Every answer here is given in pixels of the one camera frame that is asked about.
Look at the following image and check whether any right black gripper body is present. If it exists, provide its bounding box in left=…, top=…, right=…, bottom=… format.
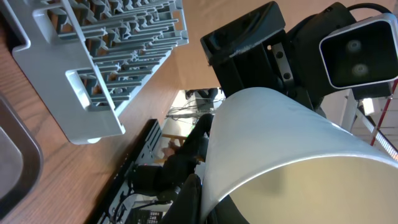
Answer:
left=200, top=1, right=299, bottom=97

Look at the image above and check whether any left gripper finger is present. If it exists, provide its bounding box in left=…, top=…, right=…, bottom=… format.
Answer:
left=160, top=174, right=202, bottom=224

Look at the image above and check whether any pale green cup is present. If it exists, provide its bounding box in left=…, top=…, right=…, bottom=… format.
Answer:
left=200, top=87, right=397, bottom=223

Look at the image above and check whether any grey dishwasher rack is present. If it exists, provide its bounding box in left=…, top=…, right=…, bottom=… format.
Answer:
left=1, top=0, right=189, bottom=144

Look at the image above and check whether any brown serving tray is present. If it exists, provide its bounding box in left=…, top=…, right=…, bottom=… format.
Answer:
left=1, top=96, right=43, bottom=220

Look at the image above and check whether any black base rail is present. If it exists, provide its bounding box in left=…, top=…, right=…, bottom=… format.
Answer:
left=83, top=118, right=200, bottom=224

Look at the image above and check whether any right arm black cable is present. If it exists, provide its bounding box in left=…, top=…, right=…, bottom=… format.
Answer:
left=346, top=2, right=392, bottom=15

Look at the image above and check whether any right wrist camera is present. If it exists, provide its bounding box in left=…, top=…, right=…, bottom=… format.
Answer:
left=319, top=13, right=397, bottom=89

